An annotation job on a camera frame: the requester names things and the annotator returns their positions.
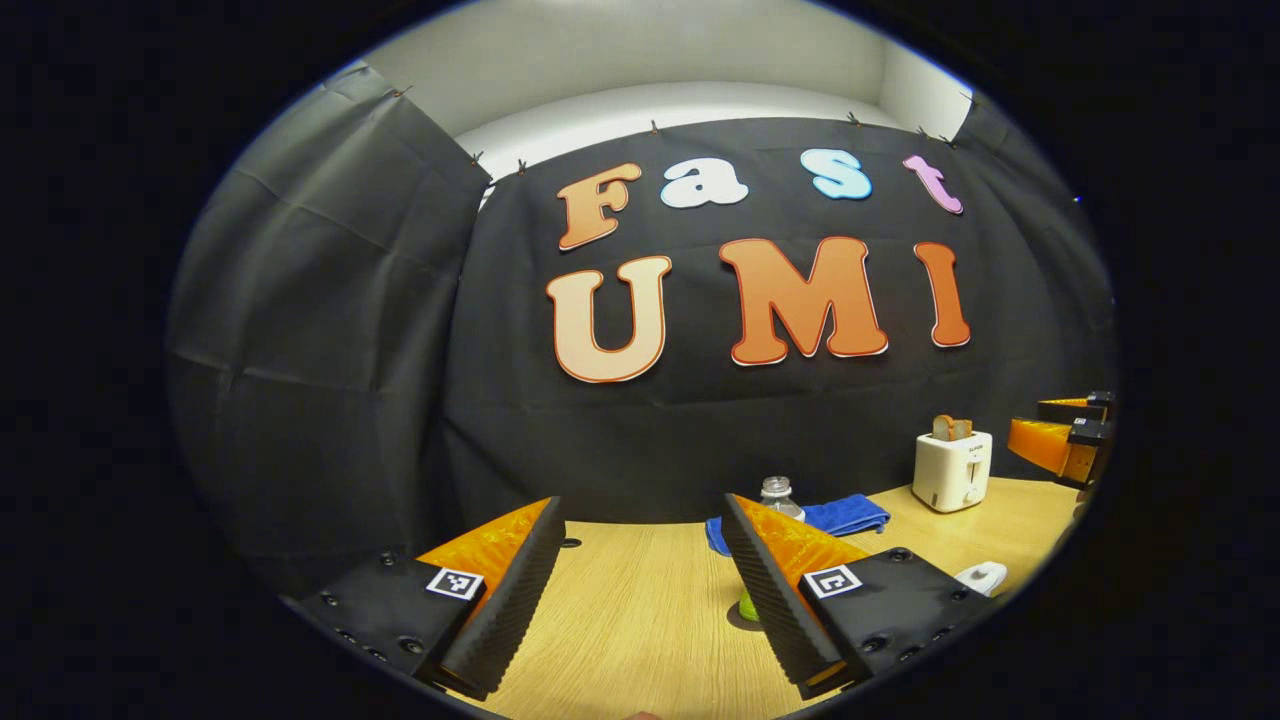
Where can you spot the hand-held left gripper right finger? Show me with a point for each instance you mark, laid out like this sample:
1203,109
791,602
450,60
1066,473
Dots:
770,605

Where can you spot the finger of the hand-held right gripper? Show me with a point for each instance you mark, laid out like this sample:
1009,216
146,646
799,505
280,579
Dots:
1040,445
1070,408

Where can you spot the white toaster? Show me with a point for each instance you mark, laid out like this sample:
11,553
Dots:
950,470

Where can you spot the blue towel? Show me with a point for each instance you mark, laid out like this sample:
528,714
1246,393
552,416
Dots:
850,513

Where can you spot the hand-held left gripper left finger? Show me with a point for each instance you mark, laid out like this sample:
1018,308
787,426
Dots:
515,605

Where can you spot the white teacup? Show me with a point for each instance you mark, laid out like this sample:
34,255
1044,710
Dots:
975,588

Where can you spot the clear plastic water bottle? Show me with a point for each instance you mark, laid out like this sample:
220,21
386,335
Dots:
778,495

